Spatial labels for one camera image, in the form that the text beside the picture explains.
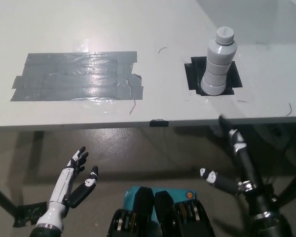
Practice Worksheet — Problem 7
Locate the white plastic bottle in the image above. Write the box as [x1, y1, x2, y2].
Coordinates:
[200, 26, 238, 96]

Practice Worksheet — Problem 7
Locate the grey duct tape patch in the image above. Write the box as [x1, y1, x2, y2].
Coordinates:
[9, 51, 144, 102]

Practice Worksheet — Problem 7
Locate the black teal robot torso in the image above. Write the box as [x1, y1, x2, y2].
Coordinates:
[108, 186, 216, 237]

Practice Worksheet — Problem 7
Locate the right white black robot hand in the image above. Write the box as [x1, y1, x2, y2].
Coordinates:
[199, 115, 284, 222]

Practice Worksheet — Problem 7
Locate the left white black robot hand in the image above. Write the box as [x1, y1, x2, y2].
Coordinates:
[36, 146, 100, 230]

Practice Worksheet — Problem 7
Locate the black tape square patch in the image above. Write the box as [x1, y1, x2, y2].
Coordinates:
[184, 56, 243, 96]

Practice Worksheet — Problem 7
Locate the black metal table leg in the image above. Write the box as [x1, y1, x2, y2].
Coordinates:
[271, 145, 296, 209]
[0, 181, 17, 216]

